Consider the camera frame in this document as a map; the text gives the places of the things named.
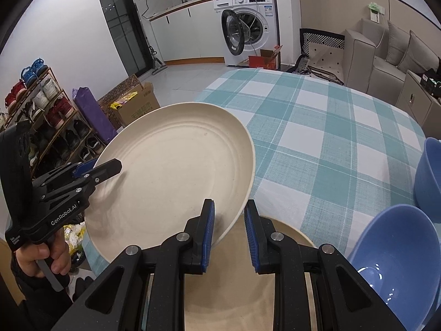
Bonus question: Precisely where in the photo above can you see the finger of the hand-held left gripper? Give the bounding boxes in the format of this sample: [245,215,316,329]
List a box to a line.
[33,159,100,188]
[39,159,123,211]

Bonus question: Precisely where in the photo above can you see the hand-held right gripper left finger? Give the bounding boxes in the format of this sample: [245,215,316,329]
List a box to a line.
[50,198,216,331]

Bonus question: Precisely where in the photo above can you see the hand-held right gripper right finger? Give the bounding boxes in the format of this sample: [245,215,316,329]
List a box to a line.
[243,200,395,331]

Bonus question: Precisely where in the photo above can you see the beige plate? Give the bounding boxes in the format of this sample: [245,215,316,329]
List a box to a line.
[84,102,256,264]
[146,215,319,331]

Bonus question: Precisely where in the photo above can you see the blue bowl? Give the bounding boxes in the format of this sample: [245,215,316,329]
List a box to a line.
[413,137,441,211]
[346,204,441,331]

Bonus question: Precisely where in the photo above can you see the person's left hand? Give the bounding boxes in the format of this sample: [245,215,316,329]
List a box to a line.
[12,229,71,292]

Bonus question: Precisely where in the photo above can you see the white plastic bag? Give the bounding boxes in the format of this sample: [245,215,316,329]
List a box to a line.
[64,222,87,261]

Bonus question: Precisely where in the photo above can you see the purple bag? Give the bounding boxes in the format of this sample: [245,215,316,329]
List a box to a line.
[72,87,118,143]

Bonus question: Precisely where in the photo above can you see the shoe rack with shoes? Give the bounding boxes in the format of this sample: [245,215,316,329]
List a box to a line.
[0,58,104,176]

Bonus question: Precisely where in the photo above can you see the cardboard box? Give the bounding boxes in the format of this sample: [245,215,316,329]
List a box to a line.
[97,74,161,128]

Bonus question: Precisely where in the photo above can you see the wooden shoe rack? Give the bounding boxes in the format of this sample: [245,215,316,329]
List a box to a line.
[0,65,106,180]

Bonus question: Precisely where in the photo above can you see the upright floor mop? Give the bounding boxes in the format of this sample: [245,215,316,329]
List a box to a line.
[146,36,168,74]

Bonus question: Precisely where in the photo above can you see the white kitchen counter cabinets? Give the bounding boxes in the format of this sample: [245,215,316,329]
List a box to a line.
[149,0,226,64]

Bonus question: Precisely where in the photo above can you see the red carton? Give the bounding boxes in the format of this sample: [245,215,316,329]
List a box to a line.
[249,45,283,71]

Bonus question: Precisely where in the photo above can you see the grey sofa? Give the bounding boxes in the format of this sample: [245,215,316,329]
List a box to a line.
[344,17,441,97]

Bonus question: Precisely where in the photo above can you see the grey side cabinet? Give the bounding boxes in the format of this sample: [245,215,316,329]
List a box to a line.
[396,70,441,135]

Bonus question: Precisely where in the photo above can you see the white washing machine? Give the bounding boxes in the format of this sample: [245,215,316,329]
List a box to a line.
[213,0,279,67]

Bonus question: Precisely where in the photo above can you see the black boxes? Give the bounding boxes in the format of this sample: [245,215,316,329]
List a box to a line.
[420,67,441,97]

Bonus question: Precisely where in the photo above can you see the grey sofa cushion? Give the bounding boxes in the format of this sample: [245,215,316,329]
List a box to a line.
[385,21,412,66]
[396,30,438,76]

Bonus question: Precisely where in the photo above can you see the wall socket with green charger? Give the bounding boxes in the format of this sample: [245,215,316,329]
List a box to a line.
[366,3,384,23]

